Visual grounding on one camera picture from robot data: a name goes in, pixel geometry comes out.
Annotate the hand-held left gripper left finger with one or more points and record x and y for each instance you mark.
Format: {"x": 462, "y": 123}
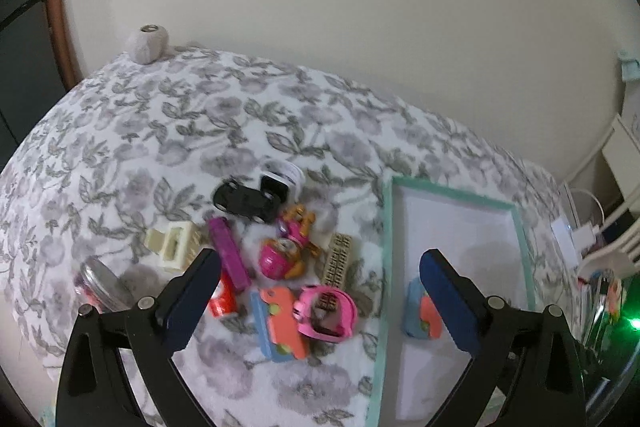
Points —
{"x": 192, "y": 302}

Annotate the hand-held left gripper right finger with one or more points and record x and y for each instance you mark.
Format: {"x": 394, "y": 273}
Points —
{"x": 447, "y": 302}

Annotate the red squeeze bottle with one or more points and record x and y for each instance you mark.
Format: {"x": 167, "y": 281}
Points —
{"x": 225, "y": 302}

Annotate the blue and orange toy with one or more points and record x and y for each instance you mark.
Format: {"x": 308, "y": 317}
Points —
{"x": 414, "y": 307}
{"x": 280, "y": 313}

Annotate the cream hair claw clip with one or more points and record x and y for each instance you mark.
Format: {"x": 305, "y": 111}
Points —
{"x": 157, "y": 239}

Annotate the teal shallow box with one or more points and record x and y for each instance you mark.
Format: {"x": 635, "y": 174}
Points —
{"x": 465, "y": 232}

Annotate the clear jar with pink bits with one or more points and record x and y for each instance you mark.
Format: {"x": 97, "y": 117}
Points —
{"x": 105, "y": 287}

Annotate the pink watch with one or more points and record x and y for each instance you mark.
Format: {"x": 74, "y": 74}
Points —
{"x": 346, "y": 311}

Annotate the beige chocolate bar eraser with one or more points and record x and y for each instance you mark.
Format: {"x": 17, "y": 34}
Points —
{"x": 340, "y": 259}

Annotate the purple lighter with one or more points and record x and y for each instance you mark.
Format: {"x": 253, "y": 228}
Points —
{"x": 227, "y": 252}

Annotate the colourful clutter pile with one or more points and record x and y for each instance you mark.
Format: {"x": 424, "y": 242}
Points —
{"x": 605, "y": 292}

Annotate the pink toy puppy figure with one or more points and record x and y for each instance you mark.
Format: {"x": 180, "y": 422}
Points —
{"x": 275, "y": 257}

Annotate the black toy car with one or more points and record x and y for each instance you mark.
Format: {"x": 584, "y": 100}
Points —
{"x": 240, "y": 199}

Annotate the white chair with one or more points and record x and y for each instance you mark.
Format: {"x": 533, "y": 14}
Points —
{"x": 617, "y": 244}

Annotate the white charger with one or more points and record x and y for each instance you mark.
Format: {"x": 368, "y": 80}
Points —
{"x": 586, "y": 237}

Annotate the white smartwatch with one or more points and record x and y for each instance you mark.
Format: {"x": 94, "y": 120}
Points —
{"x": 288, "y": 169}

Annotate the dark door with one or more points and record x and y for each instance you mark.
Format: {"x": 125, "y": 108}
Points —
{"x": 22, "y": 57}

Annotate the brown door frame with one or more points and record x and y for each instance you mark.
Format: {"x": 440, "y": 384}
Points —
{"x": 60, "y": 42}

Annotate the teal wall hook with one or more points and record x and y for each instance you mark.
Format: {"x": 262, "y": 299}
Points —
{"x": 629, "y": 63}

